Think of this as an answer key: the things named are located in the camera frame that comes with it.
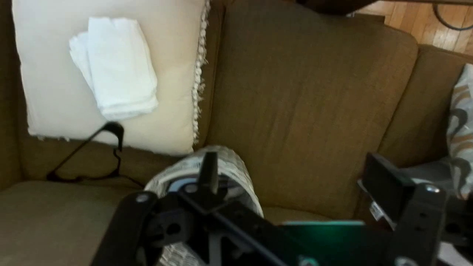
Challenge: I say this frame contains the white towel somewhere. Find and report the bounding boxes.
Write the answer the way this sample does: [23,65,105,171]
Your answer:
[68,15,159,121]

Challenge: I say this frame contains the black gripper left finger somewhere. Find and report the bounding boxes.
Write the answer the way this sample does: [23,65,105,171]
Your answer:
[90,151,316,266]

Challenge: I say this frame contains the grey striped throw pillow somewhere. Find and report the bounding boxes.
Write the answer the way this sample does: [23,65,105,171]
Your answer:
[445,64,473,200]

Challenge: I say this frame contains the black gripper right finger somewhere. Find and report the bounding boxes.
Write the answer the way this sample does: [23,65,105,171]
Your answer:
[357,152,473,266]

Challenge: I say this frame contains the cream fringed cushion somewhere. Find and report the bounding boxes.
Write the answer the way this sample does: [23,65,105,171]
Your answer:
[10,0,213,157]

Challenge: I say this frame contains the black floor cable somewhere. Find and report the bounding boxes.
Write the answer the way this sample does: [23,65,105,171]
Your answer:
[431,2,473,33]

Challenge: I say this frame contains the brown fabric sofa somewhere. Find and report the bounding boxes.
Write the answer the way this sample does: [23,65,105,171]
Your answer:
[0,0,473,266]

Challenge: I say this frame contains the grey woven basket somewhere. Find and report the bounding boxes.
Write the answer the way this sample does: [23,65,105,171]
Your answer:
[142,145,264,266]

